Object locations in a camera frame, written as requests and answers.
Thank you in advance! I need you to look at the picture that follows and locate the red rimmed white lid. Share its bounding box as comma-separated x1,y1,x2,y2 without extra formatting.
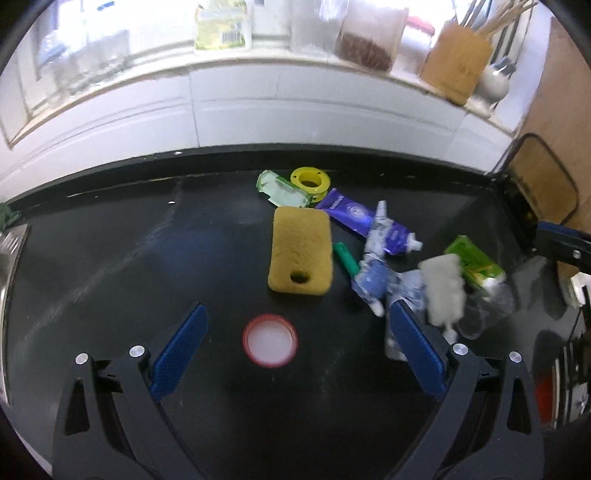
242,314,298,369

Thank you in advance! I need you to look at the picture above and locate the clear plastic container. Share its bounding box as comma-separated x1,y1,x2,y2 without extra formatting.
290,0,349,57

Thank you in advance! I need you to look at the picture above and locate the green white wrapper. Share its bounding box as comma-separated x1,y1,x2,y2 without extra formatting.
256,170,311,208

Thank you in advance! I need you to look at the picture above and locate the purple tube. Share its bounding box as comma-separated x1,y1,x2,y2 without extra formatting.
315,188,423,255

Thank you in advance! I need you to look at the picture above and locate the yellow plastic ring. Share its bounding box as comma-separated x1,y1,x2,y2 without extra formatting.
289,166,333,193

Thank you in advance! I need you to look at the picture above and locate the yellow sponge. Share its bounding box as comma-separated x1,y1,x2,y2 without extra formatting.
267,206,334,296

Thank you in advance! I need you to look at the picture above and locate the green snack packet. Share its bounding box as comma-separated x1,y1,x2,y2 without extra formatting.
444,235,507,291

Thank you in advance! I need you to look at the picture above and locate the clear plastic cup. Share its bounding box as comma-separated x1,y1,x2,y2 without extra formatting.
456,283,516,340

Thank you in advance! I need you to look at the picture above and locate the white mortar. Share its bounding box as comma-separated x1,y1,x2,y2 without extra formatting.
473,57,517,117

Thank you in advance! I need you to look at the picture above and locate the pink lidded jar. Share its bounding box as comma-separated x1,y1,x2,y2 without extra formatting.
397,17,435,76

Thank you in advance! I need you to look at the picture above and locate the white foam piece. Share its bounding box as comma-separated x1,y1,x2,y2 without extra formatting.
419,254,467,331

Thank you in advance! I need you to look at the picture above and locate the wooden utensil holder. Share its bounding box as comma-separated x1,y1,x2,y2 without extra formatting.
420,21,492,106

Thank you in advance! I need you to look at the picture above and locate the crumpled blue white packaging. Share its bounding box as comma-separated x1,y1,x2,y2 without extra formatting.
351,199,429,362

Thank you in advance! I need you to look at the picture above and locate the green marker pen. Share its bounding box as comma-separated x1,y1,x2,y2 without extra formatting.
332,242,360,278

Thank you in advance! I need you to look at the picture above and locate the green cloth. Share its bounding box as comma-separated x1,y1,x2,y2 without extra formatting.
0,203,20,232

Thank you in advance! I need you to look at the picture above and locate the steel sink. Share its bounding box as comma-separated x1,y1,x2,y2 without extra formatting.
0,224,29,406

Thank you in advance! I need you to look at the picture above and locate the wooden cutting board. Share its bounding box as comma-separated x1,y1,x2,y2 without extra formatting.
522,18,590,233

